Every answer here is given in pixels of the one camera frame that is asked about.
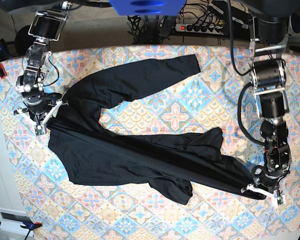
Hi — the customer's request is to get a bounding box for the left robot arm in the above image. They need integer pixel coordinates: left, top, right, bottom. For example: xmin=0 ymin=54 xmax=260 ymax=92
xmin=237 ymin=0 xmax=300 ymax=207

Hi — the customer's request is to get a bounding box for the patterned tablecloth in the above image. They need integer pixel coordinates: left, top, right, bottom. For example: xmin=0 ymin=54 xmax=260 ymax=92
xmin=0 ymin=45 xmax=300 ymax=240

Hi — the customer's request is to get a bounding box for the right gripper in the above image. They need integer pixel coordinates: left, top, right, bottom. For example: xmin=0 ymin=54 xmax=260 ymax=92
xmin=13 ymin=92 xmax=69 ymax=134

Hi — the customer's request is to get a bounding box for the black round stool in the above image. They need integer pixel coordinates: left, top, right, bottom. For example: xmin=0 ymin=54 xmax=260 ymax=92
xmin=14 ymin=25 xmax=36 ymax=56

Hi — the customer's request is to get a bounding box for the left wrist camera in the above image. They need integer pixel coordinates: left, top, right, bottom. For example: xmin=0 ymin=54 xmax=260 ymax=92
xmin=272 ymin=195 xmax=286 ymax=208

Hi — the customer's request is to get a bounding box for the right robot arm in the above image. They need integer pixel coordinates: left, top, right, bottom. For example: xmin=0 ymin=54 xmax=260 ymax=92
xmin=0 ymin=0 xmax=72 ymax=136

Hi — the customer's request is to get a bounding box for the black t-shirt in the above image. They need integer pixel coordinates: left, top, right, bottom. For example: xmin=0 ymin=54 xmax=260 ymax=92
xmin=47 ymin=54 xmax=265 ymax=205

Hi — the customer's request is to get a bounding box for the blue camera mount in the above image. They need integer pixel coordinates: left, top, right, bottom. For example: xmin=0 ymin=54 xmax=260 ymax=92
xmin=109 ymin=0 xmax=186 ymax=16

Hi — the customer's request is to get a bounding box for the lower left table clamp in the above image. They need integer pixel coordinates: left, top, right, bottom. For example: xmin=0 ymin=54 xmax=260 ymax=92
xmin=0 ymin=220 xmax=43 ymax=240

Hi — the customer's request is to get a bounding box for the white power strip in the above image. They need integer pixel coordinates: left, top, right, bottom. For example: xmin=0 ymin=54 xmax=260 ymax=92
xmin=174 ymin=23 xmax=224 ymax=35

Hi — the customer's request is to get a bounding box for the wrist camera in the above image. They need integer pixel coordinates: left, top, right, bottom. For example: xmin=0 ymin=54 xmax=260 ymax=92
xmin=272 ymin=195 xmax=286 ymax=208
xmin=34 ymin=125 xmax=45 ymax=136

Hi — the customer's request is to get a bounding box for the white wall outlet box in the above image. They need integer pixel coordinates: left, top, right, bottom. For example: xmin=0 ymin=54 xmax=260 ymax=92
xmin=0 ymin=207 xmax=32 ymax=237

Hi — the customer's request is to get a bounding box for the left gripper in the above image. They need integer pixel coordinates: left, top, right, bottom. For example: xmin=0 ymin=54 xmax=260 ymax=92
xmin=241 ymin=172 xmax=286 ymax=207

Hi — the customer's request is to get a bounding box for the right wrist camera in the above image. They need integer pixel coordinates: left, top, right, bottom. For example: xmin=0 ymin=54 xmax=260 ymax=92
xmin=34 ymin=125 xmax=45 ymax=136

